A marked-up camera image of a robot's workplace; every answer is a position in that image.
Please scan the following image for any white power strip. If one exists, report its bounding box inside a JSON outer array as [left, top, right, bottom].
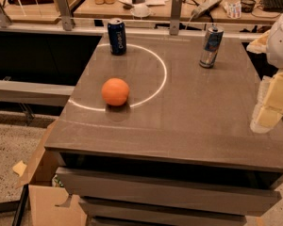
[[191, 0, 223, 19]]

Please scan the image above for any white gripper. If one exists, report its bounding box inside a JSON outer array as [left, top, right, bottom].
[[246, 13, 283, 134]]

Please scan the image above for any white striped cup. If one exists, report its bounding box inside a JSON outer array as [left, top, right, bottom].
[[225, 2, 241, 19]]

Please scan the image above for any blue pepsi can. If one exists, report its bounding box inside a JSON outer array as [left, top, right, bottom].
[[108, 18, 126, 56]]

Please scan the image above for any metal rail bracket middle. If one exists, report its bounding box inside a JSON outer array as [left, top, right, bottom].
[[57, 0, 75, 31]]

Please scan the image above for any cardboard box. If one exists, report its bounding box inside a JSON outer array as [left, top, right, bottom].
[[16, 121, 87, 226]]

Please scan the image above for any metal rail bracket right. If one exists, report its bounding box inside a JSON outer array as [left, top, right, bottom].
[[169, 0, 182, 36]]

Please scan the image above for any orange fruit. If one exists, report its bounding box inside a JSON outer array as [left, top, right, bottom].
[[101, 78, 129, 106]]

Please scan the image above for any grey drawer cabinet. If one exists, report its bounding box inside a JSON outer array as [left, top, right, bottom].
[[45, 35, 283, 226]]

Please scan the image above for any silver blue energy drink can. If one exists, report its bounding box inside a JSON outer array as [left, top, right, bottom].
[[199, 25, 224, 68]]

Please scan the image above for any black mesh cup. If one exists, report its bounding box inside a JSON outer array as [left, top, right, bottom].
[[241, 0, 256, 13]]

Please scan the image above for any white bowl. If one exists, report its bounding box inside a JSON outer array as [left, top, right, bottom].
[[130, 4, 151, 18]]

